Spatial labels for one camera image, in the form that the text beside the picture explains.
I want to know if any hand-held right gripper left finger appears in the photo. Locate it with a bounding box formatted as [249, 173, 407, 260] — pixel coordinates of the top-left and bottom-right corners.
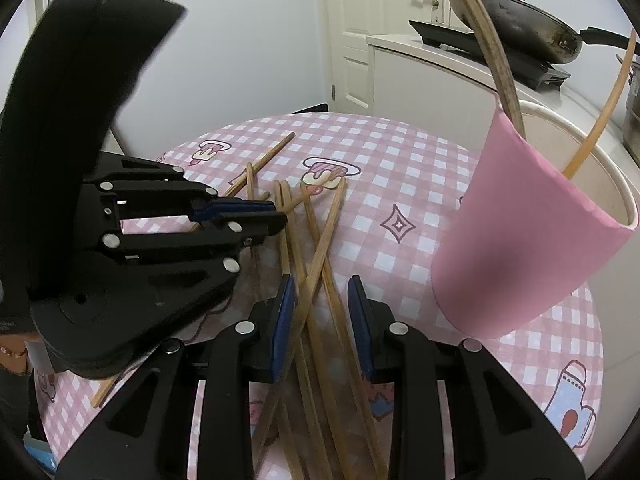
[57, 274, 299, 480]

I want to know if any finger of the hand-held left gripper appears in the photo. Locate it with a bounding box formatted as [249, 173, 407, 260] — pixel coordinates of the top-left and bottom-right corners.
[100, 210, 289, 281]
[82, 152, 277, 222]

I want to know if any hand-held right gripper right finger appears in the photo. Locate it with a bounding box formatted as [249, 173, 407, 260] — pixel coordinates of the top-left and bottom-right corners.
[347, 275, 586, 480]

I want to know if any bunch of wooden chopsticks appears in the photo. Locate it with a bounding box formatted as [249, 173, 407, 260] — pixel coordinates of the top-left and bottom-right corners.
[91, 131, 391, 480]

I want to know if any pink paper cup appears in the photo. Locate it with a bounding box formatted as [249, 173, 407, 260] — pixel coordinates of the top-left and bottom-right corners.
[431, 100, 640, 340]

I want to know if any single wooden chopstick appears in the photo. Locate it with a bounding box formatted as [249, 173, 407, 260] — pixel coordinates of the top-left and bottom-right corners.
[432, 0, 527, 137]
[562, 29, 639, 179]

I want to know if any person's left forearm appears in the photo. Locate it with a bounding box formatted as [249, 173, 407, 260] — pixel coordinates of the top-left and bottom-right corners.
[0, 332, 33, 376]

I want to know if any pink checked tablecloth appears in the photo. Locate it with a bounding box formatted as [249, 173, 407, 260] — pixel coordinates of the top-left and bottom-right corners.
[37, 111, 603, 480]

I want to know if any white panel door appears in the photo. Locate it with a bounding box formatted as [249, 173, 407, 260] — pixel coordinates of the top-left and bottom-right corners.
[320, 0, 451, 113]

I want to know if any dark wok with handle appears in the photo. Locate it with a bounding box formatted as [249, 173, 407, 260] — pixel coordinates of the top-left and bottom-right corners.
[447, 0, 640, 66]

